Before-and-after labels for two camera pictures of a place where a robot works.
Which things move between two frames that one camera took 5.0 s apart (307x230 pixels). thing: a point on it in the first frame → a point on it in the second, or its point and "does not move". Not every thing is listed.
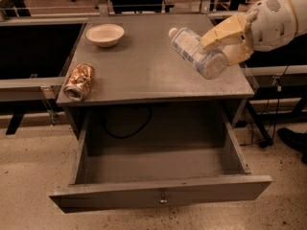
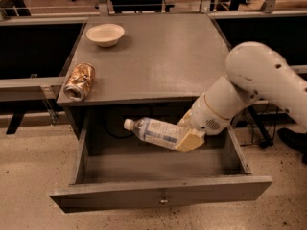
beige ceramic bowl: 106,34 does not move
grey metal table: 145,88 does not move
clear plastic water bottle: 212,63 → 154,131
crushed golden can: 80,80 does not move
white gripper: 273,24 → 206,117
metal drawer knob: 163,200 does not move
